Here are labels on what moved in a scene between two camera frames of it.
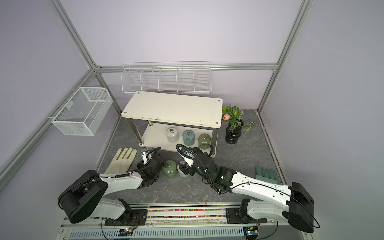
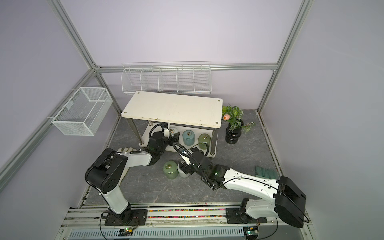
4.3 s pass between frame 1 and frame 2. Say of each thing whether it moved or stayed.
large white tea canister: stayed
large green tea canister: stayed
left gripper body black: moved
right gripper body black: stayed
